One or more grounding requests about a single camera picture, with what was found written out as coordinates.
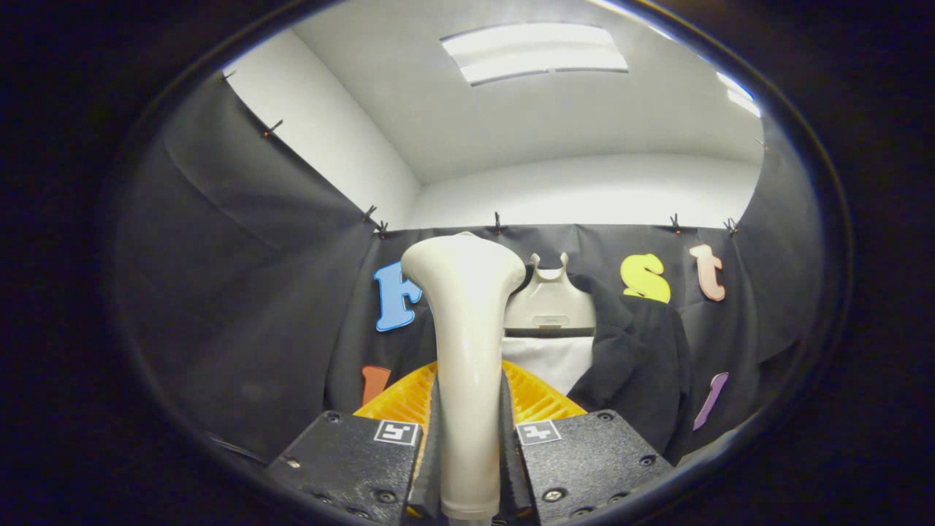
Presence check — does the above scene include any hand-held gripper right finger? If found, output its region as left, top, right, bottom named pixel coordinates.
left=500, top=359, right=673, bottom=526

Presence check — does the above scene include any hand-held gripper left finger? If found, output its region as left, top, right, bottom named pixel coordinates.
left=267, top=361, right=443, bottom=525

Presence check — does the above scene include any row of small black clips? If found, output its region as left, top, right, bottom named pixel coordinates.
left=219, top=69, right=769, bottom=240

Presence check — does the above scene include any black backdrop cloth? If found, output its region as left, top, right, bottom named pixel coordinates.
left=113, top=69, right=826, bottom=470

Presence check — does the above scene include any black suit jacket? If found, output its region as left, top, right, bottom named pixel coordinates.
left=325, top=272, right=693, bottom=465

